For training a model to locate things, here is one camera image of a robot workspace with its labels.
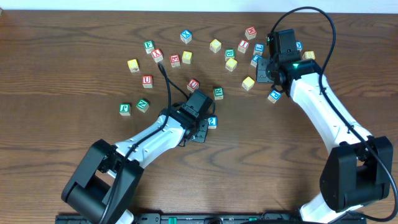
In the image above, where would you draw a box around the yellow block upper left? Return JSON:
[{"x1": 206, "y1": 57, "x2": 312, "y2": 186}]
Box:
[{"x1": 182, "y1": 51, "x2": 193, "y2": 64}]

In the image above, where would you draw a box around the yellow block upper centre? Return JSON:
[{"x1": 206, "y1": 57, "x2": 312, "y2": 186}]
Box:
[{"x1": 210, "y1": 39, "x2": 222, "y2": 54}]

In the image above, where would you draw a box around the red M block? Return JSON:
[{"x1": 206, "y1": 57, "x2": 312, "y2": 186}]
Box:
[{"x1": 245, "y1": 26, "x2": 257, "y2": 40}]

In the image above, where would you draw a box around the right black cable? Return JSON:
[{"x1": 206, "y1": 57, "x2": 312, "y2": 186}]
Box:
[{"x1": 269, "y1": 6, "x2": 398, "y2": 223}]

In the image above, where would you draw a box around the yellow block far right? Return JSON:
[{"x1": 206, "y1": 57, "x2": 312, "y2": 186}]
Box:
[{"x1": 302, "y1": 51, "x2": 316, "y2": 60}]

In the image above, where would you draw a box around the green J block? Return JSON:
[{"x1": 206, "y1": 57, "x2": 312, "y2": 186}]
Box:
[{"x1": 119, "y1": 103, "x2": 131, "y2": 116}]

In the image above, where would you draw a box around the blue P block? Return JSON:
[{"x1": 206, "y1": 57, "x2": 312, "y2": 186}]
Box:
[{"x1": 267, "y1": 90, "x2": 282, "y2": 103}]

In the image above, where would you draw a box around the red X block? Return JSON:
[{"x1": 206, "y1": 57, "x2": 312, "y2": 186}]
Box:
[{"x1": 150, "y1": 49, "x2": 164, "y2": 63}]

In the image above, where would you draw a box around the green B block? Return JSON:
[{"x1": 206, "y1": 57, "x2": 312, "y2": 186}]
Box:
[{"x1": 224, "y1": 49, "x2": 236, "y2": 61}]

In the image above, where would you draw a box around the blue D block upper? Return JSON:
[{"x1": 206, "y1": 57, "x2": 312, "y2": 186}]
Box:
[{"x1": 296, "y1": 41, "x2": 303, "y2": 51}]

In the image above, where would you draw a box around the green F block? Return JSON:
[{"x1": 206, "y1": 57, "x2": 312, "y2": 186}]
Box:
[{"x1": 144, "y1": 40, "x2": 155, "y2": 54}]

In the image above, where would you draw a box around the black cable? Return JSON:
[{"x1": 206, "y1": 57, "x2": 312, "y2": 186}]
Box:
[
  {"x1": 269, "y1": 6, "x2": 398, "y2": 223},
  {"x1": 98, "y1": 61, "x2": 190, "y2": 224}
]

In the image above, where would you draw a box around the red u block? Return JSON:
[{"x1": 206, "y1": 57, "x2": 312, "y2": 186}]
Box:
[
  {"x1": 142, "y1": 75, "x2": 153, "y2": 88},
  {"x1": 187, "y1": 78, "x2": 200, "y2": 93}
]

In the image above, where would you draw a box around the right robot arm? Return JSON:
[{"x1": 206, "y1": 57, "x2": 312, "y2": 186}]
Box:
[{"x1": 256, "y1": 29, "x2": 397, "y2": 223}]

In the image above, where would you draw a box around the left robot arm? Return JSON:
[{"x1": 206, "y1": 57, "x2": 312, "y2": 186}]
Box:
[{"x1": 61, "y1": 90, "x2": 215, "y2": 223}]

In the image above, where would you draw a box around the green R block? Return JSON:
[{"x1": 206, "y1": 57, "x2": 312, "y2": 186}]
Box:
[{"x1": 213, "y1": 87, "x2": 224, "y2": 100}]

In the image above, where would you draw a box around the blue T block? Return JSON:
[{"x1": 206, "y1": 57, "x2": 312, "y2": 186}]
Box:
[{"x1": 251, "y1": 54, "x2": 262, "y2": 67}]

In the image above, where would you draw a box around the green N block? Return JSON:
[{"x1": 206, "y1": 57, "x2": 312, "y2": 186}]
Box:
[{"x1": 136, "y1": 99, "x2": 150, "y2": 113}]

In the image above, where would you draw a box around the left black cable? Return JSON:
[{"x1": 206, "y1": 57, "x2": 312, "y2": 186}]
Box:
[{"x1": 98, "y1": 61, "x2": 190, "y2": 224}]

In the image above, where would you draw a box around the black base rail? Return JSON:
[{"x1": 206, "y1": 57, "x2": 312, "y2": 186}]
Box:
[{"x1": 55, "y1": 211, "x2": 367, "y2": 224}]

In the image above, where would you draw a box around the red U block centre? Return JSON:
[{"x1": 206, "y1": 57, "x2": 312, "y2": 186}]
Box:
[{"x1": 187, "y1": 78, "x2": 200, "y2": 93}]

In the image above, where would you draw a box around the blue X block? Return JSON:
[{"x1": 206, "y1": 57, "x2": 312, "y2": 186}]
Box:
[{"x1": 180, "y1": 30, "x2": 192, "y2": 44}]

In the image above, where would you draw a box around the red I block upper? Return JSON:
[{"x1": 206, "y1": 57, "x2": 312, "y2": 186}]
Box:
[{"x1": 238, "y1": 40, "x2": 249, "y2": 54}]

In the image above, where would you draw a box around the red U block left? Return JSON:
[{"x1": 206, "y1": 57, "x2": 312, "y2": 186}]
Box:
[{"x1": 142, "y1": 75, "x2": 153, "y2": 88}]

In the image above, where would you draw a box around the blue L block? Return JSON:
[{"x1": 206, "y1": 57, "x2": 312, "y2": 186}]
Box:
[{"x1": 253, "y1": 43, "x2": 265, "y2": 56}]

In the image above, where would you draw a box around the red block beside yellow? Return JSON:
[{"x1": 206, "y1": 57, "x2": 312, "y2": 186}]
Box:
[{"x1": 170, "y1": 54, "x2": 180, "y2": 68}]

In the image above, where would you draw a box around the blue 2 block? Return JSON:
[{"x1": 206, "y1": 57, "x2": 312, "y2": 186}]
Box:
[{"x1": 208, "y1": 116, "x2": 218, "y2": 129}]

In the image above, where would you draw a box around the yellow S block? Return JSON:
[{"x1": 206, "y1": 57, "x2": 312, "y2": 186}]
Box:
[{"x1": 242, "y1": 76, "x2": 255, "y2": 91}]

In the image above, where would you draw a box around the yellow O block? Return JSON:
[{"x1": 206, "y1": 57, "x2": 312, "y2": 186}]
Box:
[{"x1": 225, "y1": 58, "x2": 238, "y2": 72}]

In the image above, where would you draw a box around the yellow block far left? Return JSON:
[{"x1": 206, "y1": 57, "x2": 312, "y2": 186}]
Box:
[{"x1": 127, "y1": 59, "x2": 139, "y2": 73}]

